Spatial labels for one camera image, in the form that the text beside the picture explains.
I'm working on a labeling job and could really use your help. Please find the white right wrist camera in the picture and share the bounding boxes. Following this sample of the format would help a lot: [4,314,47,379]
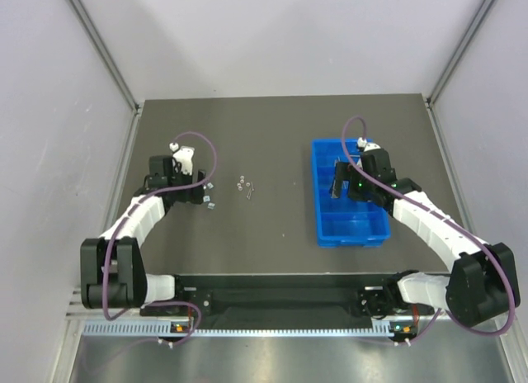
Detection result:
[356,137,380,153]

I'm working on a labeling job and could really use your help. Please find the blue compartment tray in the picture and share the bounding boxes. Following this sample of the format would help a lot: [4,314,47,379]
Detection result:
[311,139,391,248]

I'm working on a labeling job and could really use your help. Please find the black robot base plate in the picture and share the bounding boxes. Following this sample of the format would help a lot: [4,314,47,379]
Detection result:
[139,286,434,318]

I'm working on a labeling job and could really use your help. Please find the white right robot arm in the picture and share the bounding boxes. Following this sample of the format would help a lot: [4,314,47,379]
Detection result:
[330,143,521,329]

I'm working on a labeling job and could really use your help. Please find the aluminium frame post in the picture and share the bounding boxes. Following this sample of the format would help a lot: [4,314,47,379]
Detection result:
[425,0,498,110]
[66,0,140,113]

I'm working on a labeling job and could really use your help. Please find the right aluminium frame post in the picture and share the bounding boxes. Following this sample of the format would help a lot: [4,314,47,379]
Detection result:
[425,0,498,110]

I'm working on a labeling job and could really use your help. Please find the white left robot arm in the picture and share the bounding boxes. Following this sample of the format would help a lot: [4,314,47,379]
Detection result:
[80,147,206,309]

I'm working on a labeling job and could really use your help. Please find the left aluminium frame post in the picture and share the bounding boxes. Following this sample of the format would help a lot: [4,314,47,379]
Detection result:
[66,0,140,113]

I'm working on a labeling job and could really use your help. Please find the grey slotted cable duct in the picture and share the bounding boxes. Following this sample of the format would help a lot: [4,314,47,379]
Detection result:
[82,319,413,338]

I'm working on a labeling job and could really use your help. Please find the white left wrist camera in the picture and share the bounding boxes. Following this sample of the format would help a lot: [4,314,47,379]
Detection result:
[168,142,195,175]

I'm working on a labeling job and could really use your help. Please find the aluminium front rail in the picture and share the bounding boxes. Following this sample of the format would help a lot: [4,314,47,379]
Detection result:
[66,288,140,319]

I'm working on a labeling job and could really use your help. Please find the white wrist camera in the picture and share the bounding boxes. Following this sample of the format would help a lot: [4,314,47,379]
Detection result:
[356,137,380,153]
[168,142,195,175]

